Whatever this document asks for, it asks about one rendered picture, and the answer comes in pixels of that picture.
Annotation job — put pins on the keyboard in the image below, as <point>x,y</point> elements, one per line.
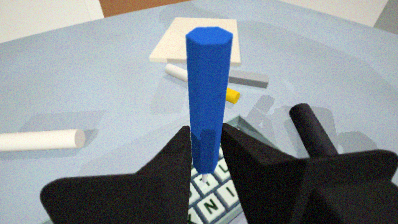
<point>214,200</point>

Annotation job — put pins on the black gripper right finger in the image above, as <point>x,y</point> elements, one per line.
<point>273,187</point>

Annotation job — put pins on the grey rectangular bar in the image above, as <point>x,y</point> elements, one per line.
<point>248,78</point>

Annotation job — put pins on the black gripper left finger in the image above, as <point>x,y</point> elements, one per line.
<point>158,192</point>

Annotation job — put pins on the blue tapered rod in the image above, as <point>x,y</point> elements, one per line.
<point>208,53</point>

